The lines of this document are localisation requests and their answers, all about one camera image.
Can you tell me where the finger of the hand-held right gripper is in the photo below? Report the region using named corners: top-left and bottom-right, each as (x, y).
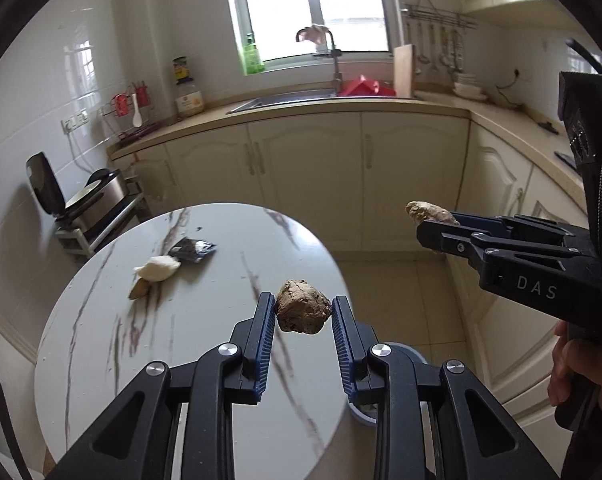
top-left (416, 220), bottom-right (580, 274)
top-left (451, 212), bottom-right (578, 247)

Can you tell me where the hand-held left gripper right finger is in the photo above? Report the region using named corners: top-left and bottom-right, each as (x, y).
top-left (331, 296), bottom-right (564, 480)

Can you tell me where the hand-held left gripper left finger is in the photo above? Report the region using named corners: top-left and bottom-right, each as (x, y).
top-left (46, 291), bottom-right (276, 480)

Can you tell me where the tan ginger piece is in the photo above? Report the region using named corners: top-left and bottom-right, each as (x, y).
top-left (406, 200), bottom-right (462, 257)

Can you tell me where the large brown ginger piece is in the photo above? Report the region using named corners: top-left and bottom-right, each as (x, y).
top-left (275, 279), bottom-right (332, 335)

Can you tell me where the light blue plastic bin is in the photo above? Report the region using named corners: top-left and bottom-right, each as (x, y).
top-left (350, 342), bottom-right (429, 427)

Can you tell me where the person's right forearm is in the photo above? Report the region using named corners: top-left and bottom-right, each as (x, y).
top-left (563, 360), bottom-right (602, 480)

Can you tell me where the person's right hand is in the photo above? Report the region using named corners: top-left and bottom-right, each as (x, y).
top-left (548, 320), bottom-right (589, 406)

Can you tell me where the round white marble table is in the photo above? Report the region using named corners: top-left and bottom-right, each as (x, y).
top-left (33, 202), bottom-right (350, 480)

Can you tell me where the black foil wrapper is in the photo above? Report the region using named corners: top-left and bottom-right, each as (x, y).
top-left (168, 237), bottom-right (217, 264)

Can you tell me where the white soft lump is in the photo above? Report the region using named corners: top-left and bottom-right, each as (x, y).
top-left (133, 255), bottom-right (182, 281)

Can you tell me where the stack of white plates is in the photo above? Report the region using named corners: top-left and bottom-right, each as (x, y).
top-left (453, 72), bottom-right (488, 101)

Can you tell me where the cream base cabinet with sink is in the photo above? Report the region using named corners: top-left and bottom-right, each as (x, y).
top-left (108, 92), bottom-right (474, 254)

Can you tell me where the wooden cutting board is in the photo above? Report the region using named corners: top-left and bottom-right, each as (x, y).
top-left (393, 44), bottom-right (416, 99)

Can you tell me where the red plastic basin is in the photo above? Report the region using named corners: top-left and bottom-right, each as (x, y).
top-left (340, 75), bottom-right (397, 98)

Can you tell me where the row of hanging kitchen utensils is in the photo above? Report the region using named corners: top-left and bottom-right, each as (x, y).
top-left (406, 20), bottom-right (468, 74)

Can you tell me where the metal faucet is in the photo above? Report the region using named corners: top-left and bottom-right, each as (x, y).
top-left (296, 27), bottom-right (344, 97)

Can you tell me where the steel sink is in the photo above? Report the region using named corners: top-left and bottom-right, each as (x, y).
top-left (226, 88), bottom-right (340, 115)

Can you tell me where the steel electric grill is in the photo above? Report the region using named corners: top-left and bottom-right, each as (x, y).
top-left (26, 151), bottom-right (130, 231)

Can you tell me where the pink rag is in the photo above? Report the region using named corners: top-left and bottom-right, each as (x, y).
top-left (301, 24), bottom-right (330, 46)

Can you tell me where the green dish soap bottle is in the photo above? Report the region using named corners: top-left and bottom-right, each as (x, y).
top-left (242, 33), bottom-right (266, 75)

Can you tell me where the kitchen window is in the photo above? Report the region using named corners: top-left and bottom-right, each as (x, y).
top-left (223, 0), bottom-right (400, 62)

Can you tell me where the black plugged cable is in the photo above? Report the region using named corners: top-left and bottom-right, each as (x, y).
top-left (495, 68), bottom-right (522, 107)

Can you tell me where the metal utensil rail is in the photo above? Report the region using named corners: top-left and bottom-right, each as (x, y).
top-left (400, 0), bottom-right (480, 31)

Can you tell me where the wire cup rack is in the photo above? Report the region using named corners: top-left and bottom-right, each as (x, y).
top-left (99, 80), bottom-right (158, 142)

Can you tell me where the white power cord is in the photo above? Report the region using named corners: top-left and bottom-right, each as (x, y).
top-left (70, 132), bottom-right (90, 174)

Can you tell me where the white wall socket strip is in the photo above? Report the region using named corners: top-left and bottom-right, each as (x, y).
top-left (62, 109), bottom-right (90, 134)

